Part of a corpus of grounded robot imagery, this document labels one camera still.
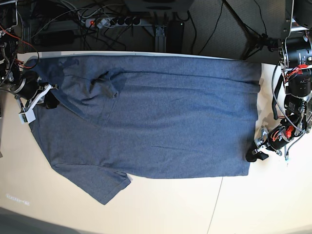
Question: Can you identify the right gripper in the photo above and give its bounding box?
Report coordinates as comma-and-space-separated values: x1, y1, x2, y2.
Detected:
11, 71, 59, 109

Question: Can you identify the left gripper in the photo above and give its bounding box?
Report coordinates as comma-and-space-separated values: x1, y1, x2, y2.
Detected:
245, 124, 295, 162

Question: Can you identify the blue grey T-shirt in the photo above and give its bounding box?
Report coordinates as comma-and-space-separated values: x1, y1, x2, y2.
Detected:
30, 56, 262, 204

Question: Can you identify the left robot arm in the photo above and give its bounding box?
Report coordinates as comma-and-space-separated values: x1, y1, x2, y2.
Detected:
246, 0, 312, 162

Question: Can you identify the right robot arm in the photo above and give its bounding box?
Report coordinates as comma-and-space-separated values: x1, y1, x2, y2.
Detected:
0, 0, 59, 112

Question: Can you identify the white power strip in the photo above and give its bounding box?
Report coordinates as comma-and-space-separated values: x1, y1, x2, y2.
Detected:
85, 16, 142, 29

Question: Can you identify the black power adapter brick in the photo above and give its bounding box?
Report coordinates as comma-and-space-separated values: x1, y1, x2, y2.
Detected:
166, 20, 184, 54

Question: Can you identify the aluminium table frame post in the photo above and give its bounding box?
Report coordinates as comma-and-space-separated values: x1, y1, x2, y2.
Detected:
142, 11, 170, 53

